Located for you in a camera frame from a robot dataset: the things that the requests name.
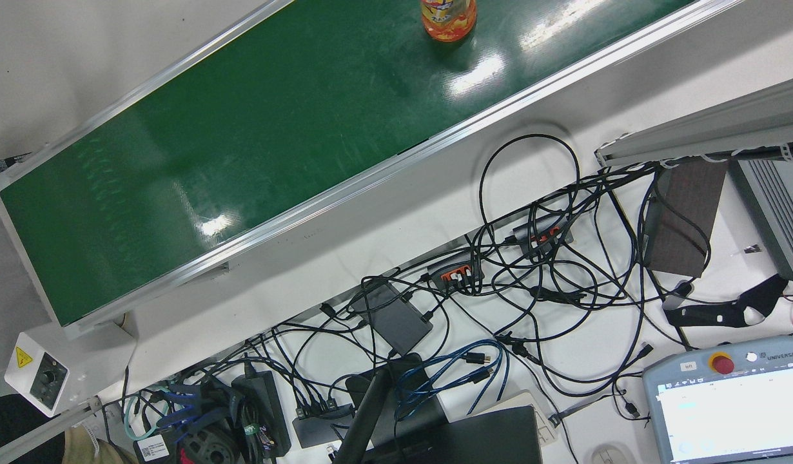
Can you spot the orange juice bottle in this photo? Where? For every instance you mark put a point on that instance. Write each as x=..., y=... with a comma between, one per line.
x=448, y=22

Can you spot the black orange USB hub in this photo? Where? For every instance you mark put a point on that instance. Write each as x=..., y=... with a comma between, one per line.
x=538, y=231
x=451, y=267

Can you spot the black flat adapter box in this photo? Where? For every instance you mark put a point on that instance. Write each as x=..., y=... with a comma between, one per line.
x=396, y=322

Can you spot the green conveyor belt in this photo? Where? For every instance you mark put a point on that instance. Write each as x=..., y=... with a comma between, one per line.
x=274, y=142

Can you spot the black power brick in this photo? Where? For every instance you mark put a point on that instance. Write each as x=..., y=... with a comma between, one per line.
x=261, y=412

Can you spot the black Huawei monitor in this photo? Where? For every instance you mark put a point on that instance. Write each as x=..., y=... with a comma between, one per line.
x=487, y=444

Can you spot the black disc part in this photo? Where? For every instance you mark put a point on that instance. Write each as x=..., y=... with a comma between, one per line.
x=209, y=448

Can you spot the dark brown pad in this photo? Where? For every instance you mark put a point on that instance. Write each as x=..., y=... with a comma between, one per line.
x=686, y=225

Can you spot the grey teach pendant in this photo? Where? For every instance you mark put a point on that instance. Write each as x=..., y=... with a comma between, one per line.
x=725, y=419

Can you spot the grey finned box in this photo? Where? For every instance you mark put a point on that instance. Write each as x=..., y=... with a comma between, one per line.
x=780, y=206

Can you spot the white conveyor control box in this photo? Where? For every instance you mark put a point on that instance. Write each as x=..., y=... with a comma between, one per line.
x=39, y=377

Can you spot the black curved bracket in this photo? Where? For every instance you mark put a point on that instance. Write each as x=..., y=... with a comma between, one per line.
x=712, y=316

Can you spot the aluminium camera post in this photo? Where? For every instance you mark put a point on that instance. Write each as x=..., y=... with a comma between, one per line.
x=725, y=129

